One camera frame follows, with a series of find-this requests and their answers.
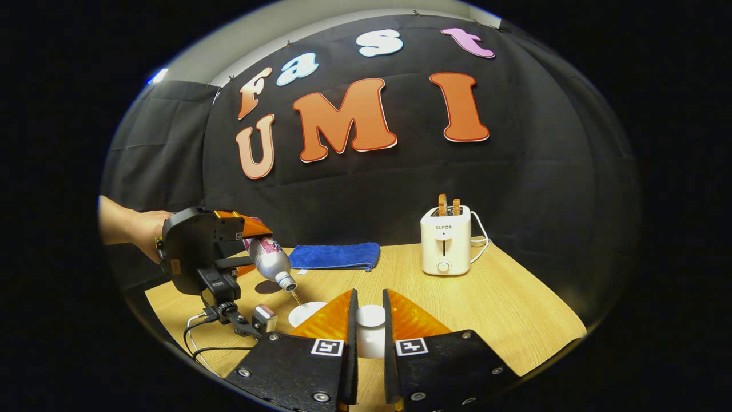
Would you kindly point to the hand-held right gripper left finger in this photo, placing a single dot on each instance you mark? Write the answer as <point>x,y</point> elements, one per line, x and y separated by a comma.
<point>297,372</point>

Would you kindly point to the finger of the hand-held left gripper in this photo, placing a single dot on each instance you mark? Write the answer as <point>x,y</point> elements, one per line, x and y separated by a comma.
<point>251,226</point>
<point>237,264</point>

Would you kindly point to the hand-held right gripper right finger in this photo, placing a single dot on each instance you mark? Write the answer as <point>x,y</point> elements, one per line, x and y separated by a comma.
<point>440,372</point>

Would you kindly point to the silver water bottle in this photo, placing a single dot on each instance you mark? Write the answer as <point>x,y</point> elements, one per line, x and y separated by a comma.
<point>269,257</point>

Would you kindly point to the dark round coaster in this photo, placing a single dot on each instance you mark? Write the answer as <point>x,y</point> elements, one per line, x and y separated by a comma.
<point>266,287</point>

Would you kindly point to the white teacup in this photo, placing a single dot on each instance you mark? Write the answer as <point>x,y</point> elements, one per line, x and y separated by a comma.
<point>303,313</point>

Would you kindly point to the white teacup lid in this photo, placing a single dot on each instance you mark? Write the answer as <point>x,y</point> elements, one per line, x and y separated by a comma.
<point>370,329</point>

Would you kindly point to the blue cloth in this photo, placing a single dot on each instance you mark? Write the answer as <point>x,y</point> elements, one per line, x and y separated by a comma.
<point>337,255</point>

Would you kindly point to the white toaster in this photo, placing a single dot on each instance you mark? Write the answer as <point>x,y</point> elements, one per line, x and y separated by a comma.
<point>446,243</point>

